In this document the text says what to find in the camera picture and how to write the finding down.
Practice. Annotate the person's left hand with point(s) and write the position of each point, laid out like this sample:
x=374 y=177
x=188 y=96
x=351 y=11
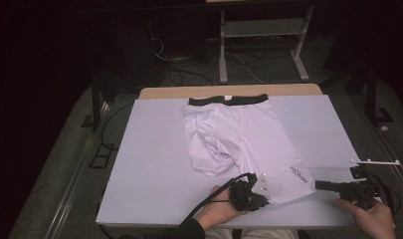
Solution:
x=215 y=209

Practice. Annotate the small white round object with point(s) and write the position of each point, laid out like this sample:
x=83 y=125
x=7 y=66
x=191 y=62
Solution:
x=384 y=128

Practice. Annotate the white metal frame stand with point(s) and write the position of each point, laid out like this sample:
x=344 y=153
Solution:
x=262 y=28

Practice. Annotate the black rectangular floor frame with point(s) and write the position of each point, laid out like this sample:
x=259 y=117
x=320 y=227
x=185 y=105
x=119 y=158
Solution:
x=102 y=156

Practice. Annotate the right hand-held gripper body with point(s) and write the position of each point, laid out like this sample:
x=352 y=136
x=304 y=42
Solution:
x=360 y=191

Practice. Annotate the white shorts with black waistband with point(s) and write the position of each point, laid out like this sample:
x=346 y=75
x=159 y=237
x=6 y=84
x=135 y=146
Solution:
x=242 y=132

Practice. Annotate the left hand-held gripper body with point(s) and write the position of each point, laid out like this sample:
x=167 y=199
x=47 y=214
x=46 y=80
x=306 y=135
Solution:
x=243 y=197

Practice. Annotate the black metal stand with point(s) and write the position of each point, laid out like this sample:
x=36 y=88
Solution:
x=371 y=96

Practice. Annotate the person's right hand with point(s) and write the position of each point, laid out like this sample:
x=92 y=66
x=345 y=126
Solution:
x=374 y=219

